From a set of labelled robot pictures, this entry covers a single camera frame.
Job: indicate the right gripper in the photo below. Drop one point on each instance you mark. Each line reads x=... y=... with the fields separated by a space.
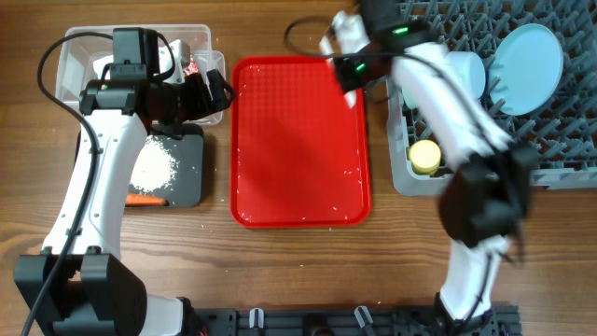
x=350 y=81

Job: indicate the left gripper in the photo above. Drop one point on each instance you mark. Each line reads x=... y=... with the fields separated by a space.
x=202 y=104

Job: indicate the white plastic spoon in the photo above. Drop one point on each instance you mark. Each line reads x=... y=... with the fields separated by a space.
x=350 y=98

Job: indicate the red snack wrapper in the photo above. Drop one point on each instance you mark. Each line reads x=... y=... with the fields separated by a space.
x=192 y=68

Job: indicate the white rice pile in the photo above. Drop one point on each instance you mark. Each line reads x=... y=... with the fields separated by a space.
x=155 y=167

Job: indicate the yellow cup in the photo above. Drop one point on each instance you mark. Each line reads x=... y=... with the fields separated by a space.
x=425 y=157

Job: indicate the small blue bowl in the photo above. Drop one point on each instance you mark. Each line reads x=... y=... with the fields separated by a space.
x=469 y=68

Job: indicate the orange carrot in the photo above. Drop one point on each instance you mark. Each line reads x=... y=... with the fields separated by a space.
x=140 y=200

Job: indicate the light blue plate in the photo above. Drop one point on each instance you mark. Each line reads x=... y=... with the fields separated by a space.
x=526 y=69

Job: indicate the green bowl with rice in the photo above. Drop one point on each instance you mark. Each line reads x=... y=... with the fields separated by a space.
x=409 y=97

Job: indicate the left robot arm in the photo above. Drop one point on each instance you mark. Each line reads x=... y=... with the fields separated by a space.
x=77 y=284

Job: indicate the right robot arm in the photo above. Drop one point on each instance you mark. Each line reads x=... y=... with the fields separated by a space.
x=487 y=199

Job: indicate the grey dishwasher rack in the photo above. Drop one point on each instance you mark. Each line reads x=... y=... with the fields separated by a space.
x=563 y=129

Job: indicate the red serving tray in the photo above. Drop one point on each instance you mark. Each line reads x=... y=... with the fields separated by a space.
x=298 y=151

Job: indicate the black tray bin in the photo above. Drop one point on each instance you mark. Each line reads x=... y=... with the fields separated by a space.
x=186 y=163

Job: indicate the clear plastic bin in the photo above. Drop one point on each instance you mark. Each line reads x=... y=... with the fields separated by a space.
x=83 y=59

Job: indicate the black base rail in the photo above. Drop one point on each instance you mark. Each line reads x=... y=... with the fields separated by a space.
x=401 y=321

